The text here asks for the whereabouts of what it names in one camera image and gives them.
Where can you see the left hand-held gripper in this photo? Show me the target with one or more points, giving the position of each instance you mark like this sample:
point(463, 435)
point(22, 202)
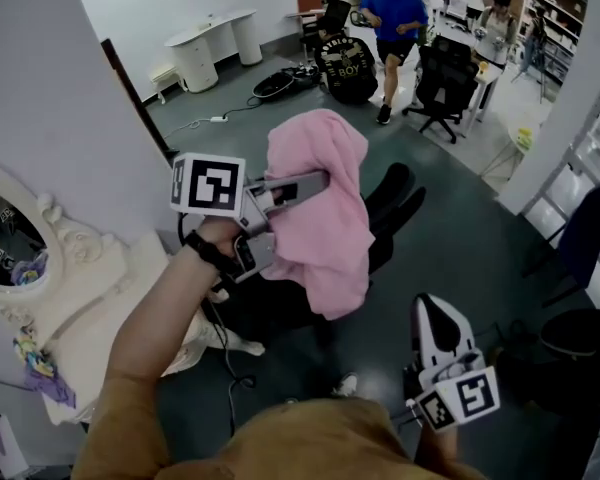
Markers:
point(207, 183)

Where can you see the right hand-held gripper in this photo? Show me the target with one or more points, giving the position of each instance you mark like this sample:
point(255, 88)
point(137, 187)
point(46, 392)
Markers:
point(472, 393)

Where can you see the pink clothing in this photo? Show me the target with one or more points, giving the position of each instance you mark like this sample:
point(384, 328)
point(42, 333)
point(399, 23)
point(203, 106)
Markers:
point(325, 218)

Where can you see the person's right forearm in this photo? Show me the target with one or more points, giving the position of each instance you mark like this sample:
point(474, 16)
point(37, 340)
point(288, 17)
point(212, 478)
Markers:
point(437, 448)

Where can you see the person's left forearm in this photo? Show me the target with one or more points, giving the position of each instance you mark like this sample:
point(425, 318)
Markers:
point(155, 328)

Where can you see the black office chair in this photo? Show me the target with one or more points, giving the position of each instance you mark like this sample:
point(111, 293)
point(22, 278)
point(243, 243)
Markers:
point(332, 15)
point(445, 83)

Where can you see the dark blue chair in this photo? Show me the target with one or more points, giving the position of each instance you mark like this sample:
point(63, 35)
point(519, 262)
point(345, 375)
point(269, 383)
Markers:
point(590, 233)

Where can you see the brown chair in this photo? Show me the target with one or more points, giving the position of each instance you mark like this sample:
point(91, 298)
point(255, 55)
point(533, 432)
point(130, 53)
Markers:
point(308, 3)

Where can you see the person's left hand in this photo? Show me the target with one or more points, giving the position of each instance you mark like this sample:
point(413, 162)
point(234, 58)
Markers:
point(219, 235)

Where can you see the black open case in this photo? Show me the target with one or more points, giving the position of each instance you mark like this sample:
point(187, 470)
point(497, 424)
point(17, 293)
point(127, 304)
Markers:
point(280, 83)

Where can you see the person's white shoe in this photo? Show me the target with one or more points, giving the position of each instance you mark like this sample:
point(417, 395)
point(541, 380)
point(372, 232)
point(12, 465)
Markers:
point(346, 385)

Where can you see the white power strip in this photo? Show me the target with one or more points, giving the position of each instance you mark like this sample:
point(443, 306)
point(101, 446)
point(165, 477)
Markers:
point(218, 118)

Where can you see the black wristwatch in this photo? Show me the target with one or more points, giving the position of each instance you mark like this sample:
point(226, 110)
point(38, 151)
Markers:
point(207, 253)

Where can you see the white curved desk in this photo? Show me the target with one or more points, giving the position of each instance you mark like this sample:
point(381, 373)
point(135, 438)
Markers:
point(205, 48)

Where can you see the white stool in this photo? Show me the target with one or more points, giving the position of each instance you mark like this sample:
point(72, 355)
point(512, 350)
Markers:
point(166, 79)

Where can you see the person's mustard shirt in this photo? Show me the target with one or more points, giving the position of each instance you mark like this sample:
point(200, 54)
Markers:
point(305, 443)

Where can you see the dark brown board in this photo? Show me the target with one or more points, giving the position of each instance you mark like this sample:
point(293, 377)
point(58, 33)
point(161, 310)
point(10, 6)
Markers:
point(135, 98)

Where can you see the white rectangular table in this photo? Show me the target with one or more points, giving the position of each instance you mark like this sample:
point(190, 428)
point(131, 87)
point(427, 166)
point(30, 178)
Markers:
point(487, 80)

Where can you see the white metal rack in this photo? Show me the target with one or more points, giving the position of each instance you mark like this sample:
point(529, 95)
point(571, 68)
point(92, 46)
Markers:
point(575, 168)

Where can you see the white round table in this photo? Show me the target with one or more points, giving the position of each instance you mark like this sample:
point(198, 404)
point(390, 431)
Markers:
point(517, 133)

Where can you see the white ornate vanity dresser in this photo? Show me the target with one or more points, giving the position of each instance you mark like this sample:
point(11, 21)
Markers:
point(90, 288)

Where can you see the white shelf unit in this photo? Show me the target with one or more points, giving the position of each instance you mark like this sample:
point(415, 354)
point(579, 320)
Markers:
point(555, 23)

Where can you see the oval vanity mirror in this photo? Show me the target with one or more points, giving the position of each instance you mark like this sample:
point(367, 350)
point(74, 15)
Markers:
point(5, 238)

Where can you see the purple and yellow cloth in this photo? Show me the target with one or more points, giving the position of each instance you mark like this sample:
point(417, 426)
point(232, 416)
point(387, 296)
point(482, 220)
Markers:
point(45, 373)

